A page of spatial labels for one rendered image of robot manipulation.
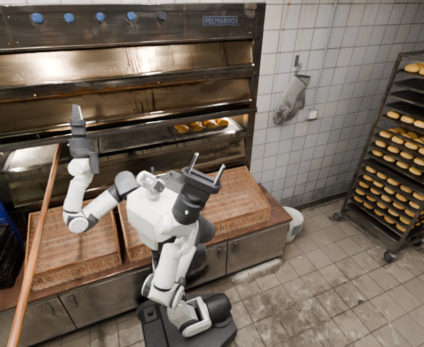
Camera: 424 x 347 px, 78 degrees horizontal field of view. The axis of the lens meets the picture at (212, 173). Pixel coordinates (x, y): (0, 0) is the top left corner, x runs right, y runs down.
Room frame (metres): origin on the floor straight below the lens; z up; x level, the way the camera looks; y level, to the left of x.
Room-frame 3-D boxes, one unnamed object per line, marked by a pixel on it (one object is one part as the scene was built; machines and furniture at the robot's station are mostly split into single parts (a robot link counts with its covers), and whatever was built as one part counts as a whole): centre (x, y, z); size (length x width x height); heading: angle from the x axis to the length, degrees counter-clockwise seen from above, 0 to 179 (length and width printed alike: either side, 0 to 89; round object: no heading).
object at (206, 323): (0.95, 0.13, 0.28); 0.21 x 0.20 x 0.13; 112
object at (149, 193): (0.89, 0.26, 1.47); 0.10 x 0.07 x 0.09; 52
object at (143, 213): (0.93, 0.22, 1.27); 0.34 x 0.30 x 0.36; 52
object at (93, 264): (1.27, 0.97, 0.72); 0.56 x 0.49 x 0.28; 112
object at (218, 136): (1.75, 0.55, 1.16); 1.80 x 0.06 x 0.04; 112
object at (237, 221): (1.71, -0.14, 0.72); 0.56 x 0.49 x 0.28; 111
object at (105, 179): (1.72, 0.54, 1.02); 1.79 x 0.11 x 0.19; 112
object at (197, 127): (2.35, 0.16, 1.21); 0.61 x 0.48 x 0.06; 22
